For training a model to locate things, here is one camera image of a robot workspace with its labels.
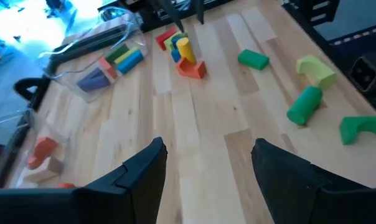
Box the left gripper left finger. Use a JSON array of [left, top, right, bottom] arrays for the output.
[[0, 136, 169, 224]]

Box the green half cylinder block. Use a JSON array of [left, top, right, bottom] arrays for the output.
[[286, 85, 324, 126]]

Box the blue cylinder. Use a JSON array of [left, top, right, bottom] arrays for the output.
[[116, 49, 144, 75]]

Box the green arch block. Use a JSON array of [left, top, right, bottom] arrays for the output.
[[339, 115, 376, 146]]

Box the lime green plank block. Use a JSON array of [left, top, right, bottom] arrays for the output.
[[113, 46, 141, 66]]

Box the clear plastic bin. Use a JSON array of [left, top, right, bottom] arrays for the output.
[[38, 6, 150, 103], [0, 108, 70, 189]]

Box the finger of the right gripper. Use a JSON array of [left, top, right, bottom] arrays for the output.
[[192, 0, 205, 25], [158, 0, 185, 32]]

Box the blue arch block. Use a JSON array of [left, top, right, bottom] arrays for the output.
[[170, 35, 189, 63]]

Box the small natural wood block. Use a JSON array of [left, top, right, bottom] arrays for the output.
[[22, 155, 65, 184]]

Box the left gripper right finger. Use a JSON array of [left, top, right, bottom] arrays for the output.
[[251, 138, 376, 224]]

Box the black vented box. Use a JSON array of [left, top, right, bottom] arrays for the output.
[[299, 0, 341, 27]]

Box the black clamp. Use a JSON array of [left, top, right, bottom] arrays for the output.
[[12, 77, 52, 111]]

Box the red arch block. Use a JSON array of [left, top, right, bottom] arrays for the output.
[[27, 136, 59, 170]]

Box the yellow cylinder block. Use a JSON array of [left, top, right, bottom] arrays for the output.
[[176, 37, 197, 65]]

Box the dark dashed-edge floor mat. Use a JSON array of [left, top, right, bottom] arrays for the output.
[[329, 27, 376, 82]]

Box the thin red plank block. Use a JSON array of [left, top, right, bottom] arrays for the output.
[[98, 57, 119, 80]]

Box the black table-level camera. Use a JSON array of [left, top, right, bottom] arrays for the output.
[[349, 55, 376, 93]]

